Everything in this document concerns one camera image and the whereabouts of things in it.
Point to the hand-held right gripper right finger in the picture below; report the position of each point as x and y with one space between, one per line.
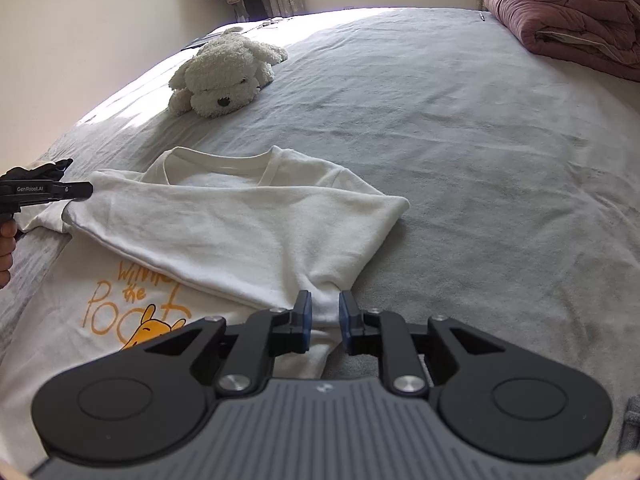
345 325

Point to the black flat device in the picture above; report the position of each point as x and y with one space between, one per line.
197 43

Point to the pink folded quilt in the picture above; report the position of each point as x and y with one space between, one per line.
565 15

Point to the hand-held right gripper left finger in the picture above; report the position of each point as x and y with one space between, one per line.
306 325

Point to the grey folded garment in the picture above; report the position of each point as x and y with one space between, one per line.
631 425

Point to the person's left hand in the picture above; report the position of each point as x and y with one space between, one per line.
5 260

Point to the white printed t-shirt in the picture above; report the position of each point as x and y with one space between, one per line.
225 230

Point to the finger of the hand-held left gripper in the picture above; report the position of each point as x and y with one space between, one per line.
75 190

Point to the white plush dog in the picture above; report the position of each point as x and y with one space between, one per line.
220 75

